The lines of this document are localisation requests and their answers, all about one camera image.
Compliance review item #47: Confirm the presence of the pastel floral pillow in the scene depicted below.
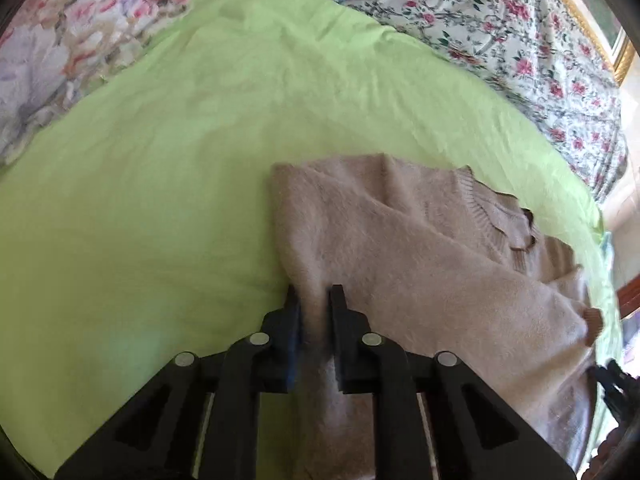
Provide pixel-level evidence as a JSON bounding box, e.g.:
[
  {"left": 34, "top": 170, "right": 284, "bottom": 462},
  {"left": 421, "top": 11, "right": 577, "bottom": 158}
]
[{"left": 0, "top": 0, "right": 196, "bottom": 166}]

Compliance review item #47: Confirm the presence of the gold picture frame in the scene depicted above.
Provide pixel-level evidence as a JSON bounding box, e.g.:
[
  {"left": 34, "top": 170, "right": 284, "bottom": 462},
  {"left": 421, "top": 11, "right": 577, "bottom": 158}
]
[{"left": 532, "top": 0, "right": 638, "bottom": 86}]

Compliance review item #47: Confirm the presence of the light green bed sheet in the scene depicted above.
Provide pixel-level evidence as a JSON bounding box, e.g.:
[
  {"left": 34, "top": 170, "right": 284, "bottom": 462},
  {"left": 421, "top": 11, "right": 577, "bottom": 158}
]
[{"left": 0, "top": 0, "right": 623, "bottom": 478}]

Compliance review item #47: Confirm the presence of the white red floral quilt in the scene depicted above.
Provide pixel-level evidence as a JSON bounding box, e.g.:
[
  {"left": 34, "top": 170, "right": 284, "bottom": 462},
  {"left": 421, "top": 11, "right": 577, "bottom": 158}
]
[{"left": 135, "top": 0, "right": 631, "bottom": 201}]

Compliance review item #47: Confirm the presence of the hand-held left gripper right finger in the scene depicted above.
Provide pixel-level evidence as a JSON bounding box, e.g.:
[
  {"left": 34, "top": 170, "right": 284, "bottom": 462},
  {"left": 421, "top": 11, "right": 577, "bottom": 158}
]
[{"left": 327, "top": 285, "right": 576, "bottom": 480}]

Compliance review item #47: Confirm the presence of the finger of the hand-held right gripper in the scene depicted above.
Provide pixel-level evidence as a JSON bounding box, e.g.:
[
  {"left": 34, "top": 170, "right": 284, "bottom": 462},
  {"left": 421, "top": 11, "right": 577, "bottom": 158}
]
[{"left": 587, "top": 359, "right": 640, "bottom": 428}]

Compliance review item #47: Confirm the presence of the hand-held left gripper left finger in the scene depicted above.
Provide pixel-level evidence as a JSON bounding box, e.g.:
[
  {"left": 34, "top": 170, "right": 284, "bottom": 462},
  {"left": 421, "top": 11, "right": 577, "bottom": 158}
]
[{"left": 54, "top": 285, "right": 304, "bottom": 480}]

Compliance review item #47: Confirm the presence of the beige knit sweater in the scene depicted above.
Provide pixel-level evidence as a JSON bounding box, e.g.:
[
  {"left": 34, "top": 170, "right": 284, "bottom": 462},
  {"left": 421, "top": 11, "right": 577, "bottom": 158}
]
[{"left": 270, "top": 154, "right": 606, "bottom": 480}]

